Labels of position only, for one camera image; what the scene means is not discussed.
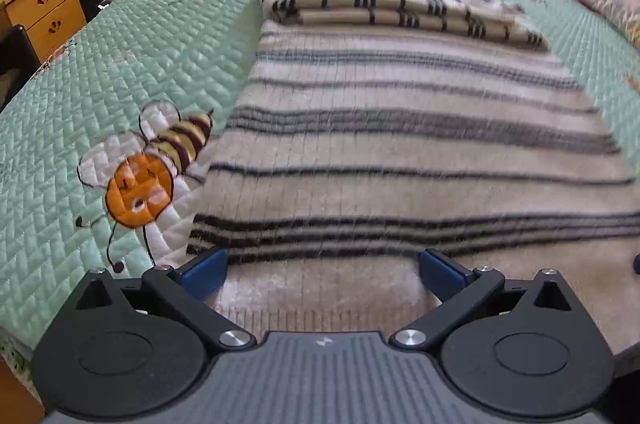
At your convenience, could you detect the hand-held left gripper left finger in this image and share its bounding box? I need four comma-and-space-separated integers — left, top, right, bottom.
74, 246, 256, 352

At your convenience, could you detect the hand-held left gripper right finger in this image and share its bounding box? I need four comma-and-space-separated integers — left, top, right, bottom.
389, 248, 577, 352

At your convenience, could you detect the white black-striped sweater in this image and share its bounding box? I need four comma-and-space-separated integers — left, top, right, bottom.
185, 0, 640, 355

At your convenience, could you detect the green quilted bedspread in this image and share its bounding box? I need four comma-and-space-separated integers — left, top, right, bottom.
0, 0, 640, 355

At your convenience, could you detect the black chair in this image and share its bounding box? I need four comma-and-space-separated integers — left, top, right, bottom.
0, 24, 41, 105

